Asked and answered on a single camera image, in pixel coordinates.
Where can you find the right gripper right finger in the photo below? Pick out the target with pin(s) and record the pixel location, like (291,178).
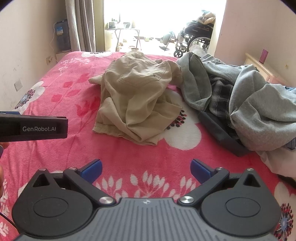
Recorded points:
(210,180)

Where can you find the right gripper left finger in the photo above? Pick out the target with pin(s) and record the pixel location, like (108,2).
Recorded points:
(82,179)

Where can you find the beige khaki trousers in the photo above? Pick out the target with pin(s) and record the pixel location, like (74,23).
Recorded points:
(135,103)

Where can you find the folding table with items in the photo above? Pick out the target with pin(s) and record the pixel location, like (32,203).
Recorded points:
(117,33)

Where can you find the left hand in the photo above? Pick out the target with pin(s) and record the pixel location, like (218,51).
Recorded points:
(3,146)

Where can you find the dark grey garment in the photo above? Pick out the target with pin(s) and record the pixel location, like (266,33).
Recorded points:
(219,132)

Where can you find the pink floral bed blanket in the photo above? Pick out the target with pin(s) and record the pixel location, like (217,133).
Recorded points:
(136,147)

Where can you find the white garment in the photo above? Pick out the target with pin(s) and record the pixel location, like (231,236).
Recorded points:
(280,161)

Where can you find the grey hooded sweatshirt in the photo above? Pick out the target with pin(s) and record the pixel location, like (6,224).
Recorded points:
(236,105)

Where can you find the blue denim garment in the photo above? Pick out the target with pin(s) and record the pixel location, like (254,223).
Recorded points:
(292,144)

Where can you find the black white plaid shirt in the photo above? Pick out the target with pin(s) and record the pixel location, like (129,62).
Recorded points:
(220,98)

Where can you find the dark blue box device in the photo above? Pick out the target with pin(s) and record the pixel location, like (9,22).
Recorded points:
(62,35)

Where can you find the cream wooden nightstand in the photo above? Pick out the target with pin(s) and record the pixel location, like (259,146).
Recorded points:
(266,71)

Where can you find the grey beige curtain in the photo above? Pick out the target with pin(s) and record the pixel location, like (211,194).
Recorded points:
(80,18)

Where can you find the white wall switch plate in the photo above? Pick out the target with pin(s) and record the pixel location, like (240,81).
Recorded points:
(18,85)

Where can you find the white wall socket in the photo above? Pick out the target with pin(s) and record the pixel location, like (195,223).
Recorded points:
(49,60)

